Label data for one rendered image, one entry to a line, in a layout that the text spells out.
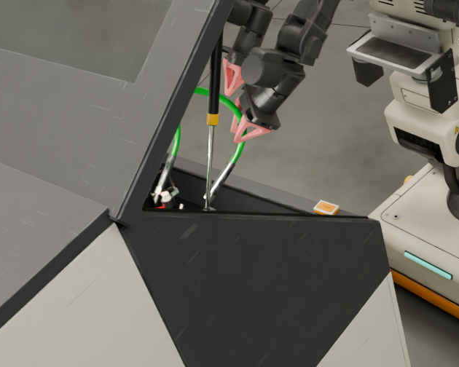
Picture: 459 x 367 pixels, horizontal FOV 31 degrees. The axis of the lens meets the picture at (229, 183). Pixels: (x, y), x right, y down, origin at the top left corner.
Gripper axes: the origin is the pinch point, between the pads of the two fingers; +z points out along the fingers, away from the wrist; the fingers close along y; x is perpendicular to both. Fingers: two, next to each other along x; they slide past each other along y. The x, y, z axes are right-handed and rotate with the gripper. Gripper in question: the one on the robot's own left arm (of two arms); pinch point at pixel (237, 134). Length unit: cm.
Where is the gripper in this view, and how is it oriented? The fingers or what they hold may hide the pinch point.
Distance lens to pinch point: 171.1
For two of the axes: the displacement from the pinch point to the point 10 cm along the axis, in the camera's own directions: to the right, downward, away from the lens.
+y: 2.2, 7.4, -6.3
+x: 8.0, 2.4, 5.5
